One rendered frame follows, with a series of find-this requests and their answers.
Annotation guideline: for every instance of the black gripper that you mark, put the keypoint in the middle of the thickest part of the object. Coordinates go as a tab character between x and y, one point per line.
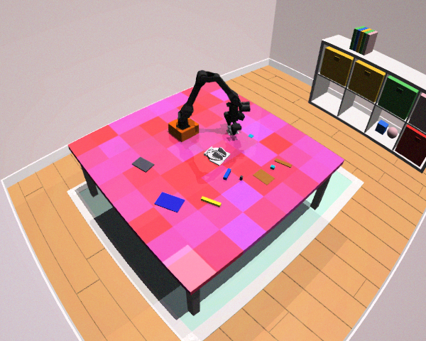
232	118

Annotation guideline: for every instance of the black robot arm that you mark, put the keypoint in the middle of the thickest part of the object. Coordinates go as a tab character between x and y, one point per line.
206	76

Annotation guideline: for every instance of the yellow rectangular bar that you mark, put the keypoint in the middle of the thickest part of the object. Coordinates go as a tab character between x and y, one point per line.
212	202

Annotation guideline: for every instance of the blue rectangular block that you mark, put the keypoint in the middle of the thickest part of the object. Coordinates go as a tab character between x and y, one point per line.
226	175

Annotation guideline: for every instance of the blue flat rectangular plate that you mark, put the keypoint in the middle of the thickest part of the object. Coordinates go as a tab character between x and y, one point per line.
169	202

